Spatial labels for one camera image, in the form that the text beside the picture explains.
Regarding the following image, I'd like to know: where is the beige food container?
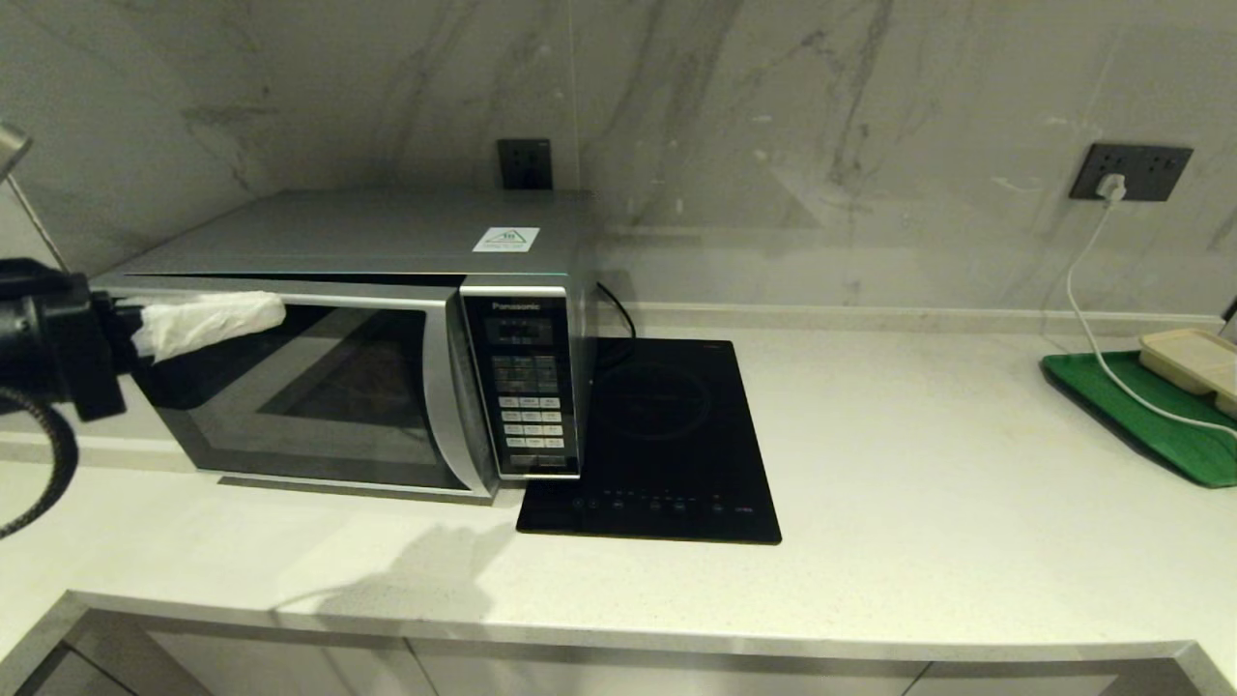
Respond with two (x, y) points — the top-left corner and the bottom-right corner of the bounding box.
(1139, 328), (1237, 419)

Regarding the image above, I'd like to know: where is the grey cabinet door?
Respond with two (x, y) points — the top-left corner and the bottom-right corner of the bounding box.
(904, 659), (1185, 696)
(406, 638), (934, 696)

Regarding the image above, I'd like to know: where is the black induction cooktop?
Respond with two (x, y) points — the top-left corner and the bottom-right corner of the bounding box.
(515, 338), (782, 546)

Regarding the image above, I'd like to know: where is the black cable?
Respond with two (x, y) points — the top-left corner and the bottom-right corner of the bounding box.
(592, 280), (637, 366)

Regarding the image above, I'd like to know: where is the silver Panasonic microwave oven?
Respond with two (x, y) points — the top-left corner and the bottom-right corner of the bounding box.
(92, 188), (597, 506)

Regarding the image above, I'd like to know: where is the green plastic tray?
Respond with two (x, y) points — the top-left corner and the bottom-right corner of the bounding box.
(1040, 350), (1237, 487)

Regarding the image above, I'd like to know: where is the black wall socket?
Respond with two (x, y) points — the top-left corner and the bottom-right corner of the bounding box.
(497, 138), (553, 190)
(1069, 142), (1138, 200)
(1131, 144), (1195, 202)

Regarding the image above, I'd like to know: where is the white power cable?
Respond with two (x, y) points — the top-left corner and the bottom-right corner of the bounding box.
(1063, 193), (1237, 433)

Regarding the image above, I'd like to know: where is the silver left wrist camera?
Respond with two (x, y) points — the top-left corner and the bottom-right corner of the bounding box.
(0, 124), (33, 183)

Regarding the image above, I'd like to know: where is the braided black cable sleeve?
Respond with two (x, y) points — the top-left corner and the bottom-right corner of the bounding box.
(0, 387), (80, 539)

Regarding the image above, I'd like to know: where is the white triangle warning sticker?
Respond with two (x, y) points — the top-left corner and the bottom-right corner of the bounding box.
(472, 226), (540, 253)

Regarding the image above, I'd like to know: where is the black glass microwave door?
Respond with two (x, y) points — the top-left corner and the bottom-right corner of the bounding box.
(116, 280), (502, 506)

